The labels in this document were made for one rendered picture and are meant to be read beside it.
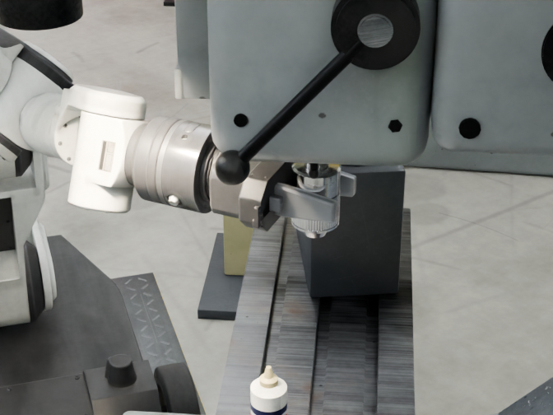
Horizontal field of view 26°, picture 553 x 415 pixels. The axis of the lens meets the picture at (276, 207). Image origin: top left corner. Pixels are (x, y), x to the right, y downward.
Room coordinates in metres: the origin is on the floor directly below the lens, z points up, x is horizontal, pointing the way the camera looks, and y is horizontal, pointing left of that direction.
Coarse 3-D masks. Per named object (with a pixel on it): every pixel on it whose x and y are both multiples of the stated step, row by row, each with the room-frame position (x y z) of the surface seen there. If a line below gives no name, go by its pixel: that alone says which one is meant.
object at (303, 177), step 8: (296, 168) 1.01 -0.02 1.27; (304, 168) 1.01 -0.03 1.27; (328, 168) 1.01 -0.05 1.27; (336, 168) 1.01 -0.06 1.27; (296, 176) 1.00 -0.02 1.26; (304, 176) 0.99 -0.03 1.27; (320, 176) 0.99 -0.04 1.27; (328, 176) 0.99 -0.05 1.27; (336, 176) 1.00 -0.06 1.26; (312, 184) 0.99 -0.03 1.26; (320, 184) 0.99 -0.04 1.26
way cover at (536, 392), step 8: (544, 384) 1.15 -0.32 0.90; (552, 384) 1.14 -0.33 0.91; (536, 392) 1.14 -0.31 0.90; (544, 392) 1.13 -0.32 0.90; (552, 392) 1.12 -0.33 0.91; (520, 400) 1.15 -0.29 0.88; (536, 400) 1.13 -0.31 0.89; (544, 400) 1.12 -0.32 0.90; (552, 400) 1.11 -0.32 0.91; (504, 408) 1.15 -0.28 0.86; (512, 408) 1.14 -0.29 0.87; (520, 408) 1.13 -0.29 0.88; (528, 408) 1.12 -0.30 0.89; (536, 408) 1.11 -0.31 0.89; (544, 408) 1.11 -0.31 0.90; (552, 408) 1.10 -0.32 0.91
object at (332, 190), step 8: (296, 184) 1.00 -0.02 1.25; (304, 184) 0.99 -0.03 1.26; (328, 184) 0.99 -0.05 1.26; (336, 184) 1.00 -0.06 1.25; (312, 192) 0.99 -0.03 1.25; (320, 192) 0.99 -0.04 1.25; (328, 192) 0.99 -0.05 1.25; (336, 192) 1.00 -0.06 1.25; (336, 200) 1.00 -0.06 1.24; (296, 224) 1.00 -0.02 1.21; (304, 224) 0.99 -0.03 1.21; (312, 224) 0.99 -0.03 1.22; (320, 224) 0.99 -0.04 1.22; (328, 224) 0.99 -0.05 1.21; (336, 224) 1.00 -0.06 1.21; (312, 232) 0.99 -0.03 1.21; (320, 232) 0.99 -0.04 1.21
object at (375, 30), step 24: (336, 0) 0.91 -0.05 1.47; (360, 0) 0.88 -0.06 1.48; (384, 0) 0.88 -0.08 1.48; (408, 0) 0.88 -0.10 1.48; (336, 24) 0.88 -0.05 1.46; (360, 24) 0.88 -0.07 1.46; (384, 24) 0.88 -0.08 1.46; (408, 24) 0.88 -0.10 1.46; (336, 48) 0.89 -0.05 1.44; (360, 48) 0.88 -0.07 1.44; (384, 48) 0.88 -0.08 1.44; (408, 48) 0.88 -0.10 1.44; (336, 72) 0.88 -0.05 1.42; (312, 96) 0.88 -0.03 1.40; (288, 120) 0.89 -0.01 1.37; (264, 144) 0.89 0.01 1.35; (216, 168) 0.89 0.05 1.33; (240, 168) 0.88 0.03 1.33
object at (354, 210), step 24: (360, 168) 1.35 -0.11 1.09; (384, 168) 1.35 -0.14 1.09; (360, 192) 1.34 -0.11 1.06; (384, 192) 1.34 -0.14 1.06; (360, 216) 1.34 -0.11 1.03; (384, 216) 1.34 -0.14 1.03; (312, 240) 1.33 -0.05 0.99; (336, 240) 1.33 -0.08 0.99; (360, 240) 1.34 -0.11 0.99; (384, 240) 1.34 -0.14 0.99; (312, 264) 1.33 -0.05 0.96; (336, 264) 1.33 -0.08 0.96; (360, 264) 1.34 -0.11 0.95; (384, 264) 1.34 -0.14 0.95; (312, 288) 1.33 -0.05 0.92; (336, 288) 1.33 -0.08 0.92; (360, 288) 1.34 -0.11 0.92; (384, 288) 1.34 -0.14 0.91
